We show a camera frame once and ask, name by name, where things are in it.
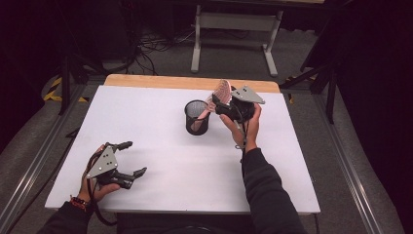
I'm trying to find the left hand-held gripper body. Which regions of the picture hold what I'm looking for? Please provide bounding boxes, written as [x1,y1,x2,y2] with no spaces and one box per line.
[85,144,134,190]

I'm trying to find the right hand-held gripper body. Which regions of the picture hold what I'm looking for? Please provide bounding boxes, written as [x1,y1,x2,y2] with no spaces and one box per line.
[214,85,267,124]

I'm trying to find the pink hairbrush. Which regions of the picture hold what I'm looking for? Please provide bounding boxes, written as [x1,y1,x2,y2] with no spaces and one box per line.
[190,79,233,133]

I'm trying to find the black mesh pen cup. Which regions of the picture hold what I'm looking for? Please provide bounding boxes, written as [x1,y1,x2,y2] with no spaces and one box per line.
[183,99,211,137]

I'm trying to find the person's left hand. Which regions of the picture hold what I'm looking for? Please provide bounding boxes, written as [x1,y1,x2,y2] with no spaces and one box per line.
[77,144,122,204]

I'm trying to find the person's right hand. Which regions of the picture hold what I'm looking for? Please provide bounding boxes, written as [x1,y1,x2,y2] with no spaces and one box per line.
[219,102,263,154]

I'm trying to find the white board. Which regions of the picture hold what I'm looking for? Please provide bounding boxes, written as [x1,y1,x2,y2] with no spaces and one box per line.
[44,85,321,215]

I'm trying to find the person's lap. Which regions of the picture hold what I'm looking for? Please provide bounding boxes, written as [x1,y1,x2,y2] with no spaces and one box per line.
[116,213,258,234]

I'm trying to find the black metal stand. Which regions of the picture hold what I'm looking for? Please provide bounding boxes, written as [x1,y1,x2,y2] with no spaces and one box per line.
[57,53,110,117]
[279,59,339,126]

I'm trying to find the yellow and black hazard tape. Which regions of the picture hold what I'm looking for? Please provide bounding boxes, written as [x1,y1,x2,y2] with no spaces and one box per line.
[43,75,90,103]

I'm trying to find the right hand-held gripper cable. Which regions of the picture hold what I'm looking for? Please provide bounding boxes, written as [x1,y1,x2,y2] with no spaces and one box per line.
[234,110,251,165]

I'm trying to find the hand-held gripper cable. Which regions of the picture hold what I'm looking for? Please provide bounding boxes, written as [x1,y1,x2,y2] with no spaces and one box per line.
[84,152,119,227]
[234,110,251,165]

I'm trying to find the left hand-held gripper cable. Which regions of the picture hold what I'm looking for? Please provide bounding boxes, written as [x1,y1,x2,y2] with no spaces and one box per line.
[84,152,119,227]

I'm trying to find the red and black bracelet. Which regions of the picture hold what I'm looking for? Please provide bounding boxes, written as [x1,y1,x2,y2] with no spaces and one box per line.
[69,194,91,212]

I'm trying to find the aluminium floor rail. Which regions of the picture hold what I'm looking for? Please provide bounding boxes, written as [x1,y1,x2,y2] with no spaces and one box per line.
[311,93,388,234]
[0,83,90,230]

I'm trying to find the white metal table frame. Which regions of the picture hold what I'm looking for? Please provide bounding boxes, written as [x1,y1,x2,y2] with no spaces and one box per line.
[190,4,284,78]

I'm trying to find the black floor cables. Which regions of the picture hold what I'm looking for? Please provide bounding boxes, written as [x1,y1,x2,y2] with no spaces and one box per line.
[128,25,198,76]

